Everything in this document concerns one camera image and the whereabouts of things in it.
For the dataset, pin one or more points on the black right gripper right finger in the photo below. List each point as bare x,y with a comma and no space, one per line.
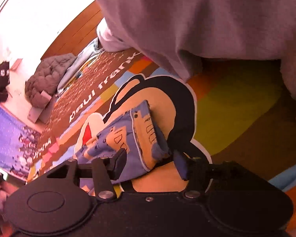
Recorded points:
196,171

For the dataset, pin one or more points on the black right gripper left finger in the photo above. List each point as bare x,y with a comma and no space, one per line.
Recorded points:
103,171

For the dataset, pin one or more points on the blue car-print pants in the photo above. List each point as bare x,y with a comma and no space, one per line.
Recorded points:
132,143

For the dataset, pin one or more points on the colourful paul frank blanket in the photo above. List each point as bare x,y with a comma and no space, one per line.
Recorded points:
238,114

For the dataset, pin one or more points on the purple cartoon curtain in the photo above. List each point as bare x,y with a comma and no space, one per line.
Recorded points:
18,145

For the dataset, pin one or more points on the grey quilted jacket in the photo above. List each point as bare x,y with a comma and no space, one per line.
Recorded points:
46,78

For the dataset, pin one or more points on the light blue pillow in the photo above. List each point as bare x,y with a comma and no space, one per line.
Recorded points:
91,50

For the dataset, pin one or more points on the wooden headboard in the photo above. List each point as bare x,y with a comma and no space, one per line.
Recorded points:
78,34

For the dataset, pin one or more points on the black bag with white print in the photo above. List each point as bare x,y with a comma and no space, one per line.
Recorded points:
4,80

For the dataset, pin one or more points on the lavender grey duvet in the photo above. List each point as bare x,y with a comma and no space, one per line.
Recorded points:
177,34

